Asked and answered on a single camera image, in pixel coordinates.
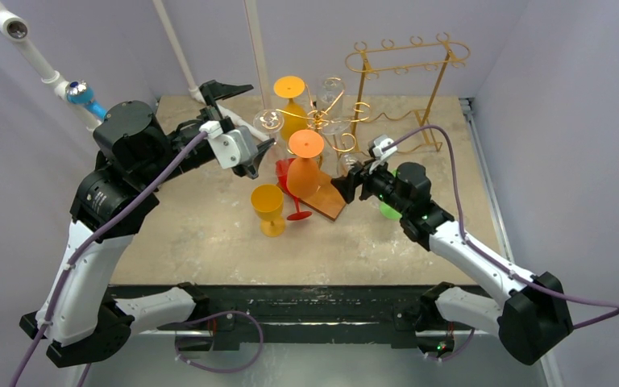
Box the purple cable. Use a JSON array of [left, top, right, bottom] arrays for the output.
[[384, 124, 619, 332], [8, 127, 209, 387]]

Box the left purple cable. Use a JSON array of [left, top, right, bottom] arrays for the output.
[[8, 127, 209, 387]]

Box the orange goblet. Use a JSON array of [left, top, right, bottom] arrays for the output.
[[287, 130, 324, 199]]

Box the gold rectangular wire rack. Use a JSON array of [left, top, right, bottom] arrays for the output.
[[318, 31, 474, 140]]

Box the gold scroll wine glass rack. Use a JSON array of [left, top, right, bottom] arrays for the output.
[[276, 80, 360, 221]]

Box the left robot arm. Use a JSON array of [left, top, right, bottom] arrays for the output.
[[19, 80, 272, 368]]

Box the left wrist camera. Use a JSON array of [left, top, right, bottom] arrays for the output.
[[199, 121, 258, 169]]

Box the clear wine glass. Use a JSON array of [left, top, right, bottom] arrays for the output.
[[316, 75, 349, 135], [335, 152, 368, 177], [253, 109, 286, 161]]

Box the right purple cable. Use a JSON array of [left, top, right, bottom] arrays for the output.
[[384, 124, 619, 332]]

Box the red goblet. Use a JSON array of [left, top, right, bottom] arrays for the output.
[[274, 157, 314, 223]]

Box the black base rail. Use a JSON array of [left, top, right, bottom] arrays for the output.
[[106, 284, 476, 354]]

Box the green goblet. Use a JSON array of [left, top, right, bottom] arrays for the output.
[[379, 169, 404, 221]]

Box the white PVC pipe assembly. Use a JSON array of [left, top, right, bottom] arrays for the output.
[[0, 0, 271, 143]]

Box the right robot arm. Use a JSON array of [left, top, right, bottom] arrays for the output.
[[330, 161, 574, 365]]

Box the yellow goblet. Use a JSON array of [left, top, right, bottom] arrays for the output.
[[251, 184, 285, 237], [273, 75, 307, 141]]

